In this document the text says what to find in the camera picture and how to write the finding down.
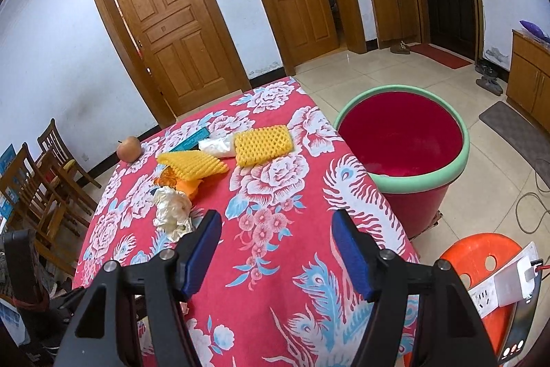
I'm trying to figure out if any red doormat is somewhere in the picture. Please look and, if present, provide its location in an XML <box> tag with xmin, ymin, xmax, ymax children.
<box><xmin>408</xmin><ymin>43</ymin><xmax>472</xmax><ymax>69</ymax></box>

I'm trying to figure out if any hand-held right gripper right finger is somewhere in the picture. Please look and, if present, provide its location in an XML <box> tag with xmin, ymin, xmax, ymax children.
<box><xmin>331</xmin><ymin>209</ymin><xmax>501</xmax><ymax>367</ymax></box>

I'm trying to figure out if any red floral tablecloth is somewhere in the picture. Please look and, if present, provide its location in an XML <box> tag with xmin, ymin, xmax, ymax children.
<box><xmin>72</xmin><ymin>77</ymin><xmax>422</xmax><ymax>367</ymax></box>

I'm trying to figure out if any blue carton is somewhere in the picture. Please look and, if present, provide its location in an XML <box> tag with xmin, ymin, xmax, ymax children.
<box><xmin>0</xmin><ymin>145</ymin><xmax>17</xmax><ymax>219</ymax></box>

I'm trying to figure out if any purple bag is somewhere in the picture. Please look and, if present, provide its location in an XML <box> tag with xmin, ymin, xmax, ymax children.
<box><xmin>519</xmin><ymin>20</ymin><xmax>550</xmax><ymax>41</ymax></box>

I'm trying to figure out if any white tissue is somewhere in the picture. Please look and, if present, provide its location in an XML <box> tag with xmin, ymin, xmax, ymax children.
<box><xmin>153</xmin><ymin>186</ymin><xmax>196</xmax><ymax>243</ymax></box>

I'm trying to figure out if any orange plastic stool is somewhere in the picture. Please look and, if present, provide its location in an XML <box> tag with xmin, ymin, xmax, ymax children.
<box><xmin>403</xmin><ymin>234</ymin><xmax>538</xmax><ymax>367</ymax></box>

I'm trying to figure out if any wooden chair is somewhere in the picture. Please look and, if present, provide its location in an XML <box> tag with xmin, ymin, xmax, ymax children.
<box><xmin>38</xmin><ymin>118</ymin><xmax>102</xmax><ymax>189</ymax></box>
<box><xmin>0</xmin><ymin>142</ymin><xmax>97</xmax><ymax>277</ymax></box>

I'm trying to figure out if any wooden sideboard cabinet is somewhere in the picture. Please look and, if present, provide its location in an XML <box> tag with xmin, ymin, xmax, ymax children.
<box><xmin>506</xmin><ymin>29</ymin><xmax>550</xmax><ymax>131</ymax></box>

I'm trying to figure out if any closed wooden door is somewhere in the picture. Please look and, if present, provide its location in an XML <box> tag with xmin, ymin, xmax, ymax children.
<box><xmin>85</xmin><ymin>0</ymin><xmax>252</xmax><ymax>127</ymax></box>

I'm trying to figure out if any floor cable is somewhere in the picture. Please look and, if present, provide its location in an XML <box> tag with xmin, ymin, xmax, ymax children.
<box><xmin>515</xmin><ymin>154</ymin><xmax>550</xmax><ymax>234</ymax></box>

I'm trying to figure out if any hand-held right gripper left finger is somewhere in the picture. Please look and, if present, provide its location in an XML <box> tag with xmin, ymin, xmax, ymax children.
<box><xmin>56</xmin><ymin>210</ymin><xmax>223</xmax><ymax>367</ymax></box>

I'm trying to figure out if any grey shoe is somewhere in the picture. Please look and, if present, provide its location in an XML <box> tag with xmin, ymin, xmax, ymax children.
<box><xmin>476</xmin><ymin>77</ymin><xmax>504</xmax><ymax>95</ymax></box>
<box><xmin>475</xmin><ymin>60</ymin><xmax>499</xmax><ymax>77</ymax></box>

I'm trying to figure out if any black smartphone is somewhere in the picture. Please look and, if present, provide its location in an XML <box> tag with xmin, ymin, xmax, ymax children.
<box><xmin>498</xmin><ymin>277</ymin><xmax>541</xmax><ymax>365</ymax></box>

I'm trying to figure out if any white power strip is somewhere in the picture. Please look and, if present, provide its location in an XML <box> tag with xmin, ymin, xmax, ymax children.
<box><xmin>467</xmin><ymin>242</ymin><xmax>540</xmax><ymax>318</ymax></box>

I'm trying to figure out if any orange snack wrapper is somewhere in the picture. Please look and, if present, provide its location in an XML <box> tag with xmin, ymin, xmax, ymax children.
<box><xmin>155</xmin><ymin>167</ymin><xmax>205</xmax><ymax>200</ymax></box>

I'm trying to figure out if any white charger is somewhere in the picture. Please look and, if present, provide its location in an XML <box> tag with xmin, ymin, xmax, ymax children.
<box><xmin>494</xmin><ymin>256</ymin><xmax>536</xmax><ymax>305</ymax></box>

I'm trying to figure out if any low wooden wall cabinet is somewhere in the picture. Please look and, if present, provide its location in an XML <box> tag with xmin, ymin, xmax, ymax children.
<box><xmin>366</xmin><ymin>0</ymin><xmax>422</xmax><ymax>50</ymax></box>

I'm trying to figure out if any white plastic pouch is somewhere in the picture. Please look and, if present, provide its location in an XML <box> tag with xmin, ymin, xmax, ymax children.
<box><xmin>198</xmin><ymin>136</ymin><xmax>238</xmax><ymax>158</ymax></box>

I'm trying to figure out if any teal cardboard box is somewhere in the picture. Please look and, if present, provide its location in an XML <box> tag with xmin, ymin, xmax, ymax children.
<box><xmin>175</xmin><ymin>128</ymin><xmax>212</xmax><ymax>153</ymax></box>

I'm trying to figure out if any yellow foam fruit net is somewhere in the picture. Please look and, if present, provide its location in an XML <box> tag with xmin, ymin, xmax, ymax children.
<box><xmin>156</xmin><ymin>150</ymin><xmax>229</xmax><ymax>181</ymax></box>
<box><xmin>234</xmin><ymin>125</ymin><xmax>294</xmax><ymax>168</ymax></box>

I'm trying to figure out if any red apple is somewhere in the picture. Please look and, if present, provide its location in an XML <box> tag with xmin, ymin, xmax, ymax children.
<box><xmin>116</xmin><ymin>136</ymin><xmax>142</xmax><ymax>162</ymax></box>

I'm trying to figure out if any grey floor mat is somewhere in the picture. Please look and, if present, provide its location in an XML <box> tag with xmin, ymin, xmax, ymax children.
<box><xmin>479</xmin><ymin>101</ymin><xmax>550</xmax><ymax>153</ymax></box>

